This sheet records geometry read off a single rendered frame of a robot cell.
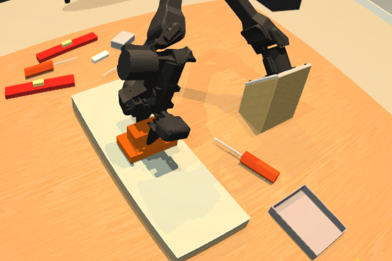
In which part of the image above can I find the red spirit level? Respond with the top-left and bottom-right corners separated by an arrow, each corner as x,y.
5,74 -> 75,99
36,32 -> 98,63

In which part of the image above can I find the cream floor panel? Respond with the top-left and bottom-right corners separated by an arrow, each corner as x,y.
71,79 -> 251,261

